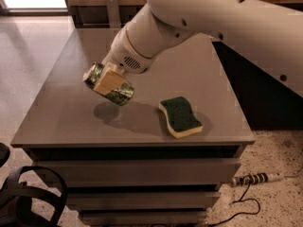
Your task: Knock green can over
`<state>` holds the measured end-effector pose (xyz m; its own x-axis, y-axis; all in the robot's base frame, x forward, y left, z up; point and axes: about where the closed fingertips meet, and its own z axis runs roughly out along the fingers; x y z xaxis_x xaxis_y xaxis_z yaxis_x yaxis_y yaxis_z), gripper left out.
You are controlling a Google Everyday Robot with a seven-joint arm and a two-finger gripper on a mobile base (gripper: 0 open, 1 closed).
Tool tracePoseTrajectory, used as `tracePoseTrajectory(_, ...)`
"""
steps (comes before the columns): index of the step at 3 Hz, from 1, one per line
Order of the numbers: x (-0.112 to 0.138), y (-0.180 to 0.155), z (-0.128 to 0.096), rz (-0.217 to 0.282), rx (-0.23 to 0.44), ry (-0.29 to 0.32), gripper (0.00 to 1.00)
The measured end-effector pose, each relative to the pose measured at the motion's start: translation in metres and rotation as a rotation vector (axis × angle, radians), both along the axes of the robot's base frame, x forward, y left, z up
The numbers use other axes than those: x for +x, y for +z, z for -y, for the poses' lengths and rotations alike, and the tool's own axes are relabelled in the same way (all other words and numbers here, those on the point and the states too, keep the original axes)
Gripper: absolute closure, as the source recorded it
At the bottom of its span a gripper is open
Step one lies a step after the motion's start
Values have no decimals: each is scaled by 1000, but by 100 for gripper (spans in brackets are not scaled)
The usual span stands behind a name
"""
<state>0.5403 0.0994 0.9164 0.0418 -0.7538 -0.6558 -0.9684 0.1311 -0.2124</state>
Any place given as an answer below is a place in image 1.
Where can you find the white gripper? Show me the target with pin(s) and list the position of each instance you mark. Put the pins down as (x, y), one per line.
(122, 55)

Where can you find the green soda can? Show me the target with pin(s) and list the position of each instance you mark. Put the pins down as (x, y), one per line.
(120, 96)

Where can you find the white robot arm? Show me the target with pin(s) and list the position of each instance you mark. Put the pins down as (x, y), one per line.
(277, 57)

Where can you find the green and yellow sponge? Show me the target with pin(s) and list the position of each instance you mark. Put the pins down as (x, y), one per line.
(181, 121)

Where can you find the grey drawer cabinet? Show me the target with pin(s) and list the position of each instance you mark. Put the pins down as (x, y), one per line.
(120, 163)

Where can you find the black chair base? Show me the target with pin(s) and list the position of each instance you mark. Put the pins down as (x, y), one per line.
(16, 200)

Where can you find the white power strip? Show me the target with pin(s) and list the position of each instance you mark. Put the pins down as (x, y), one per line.
(256, 179)

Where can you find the left metal wall bracket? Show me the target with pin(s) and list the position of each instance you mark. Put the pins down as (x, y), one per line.
(113, 13)

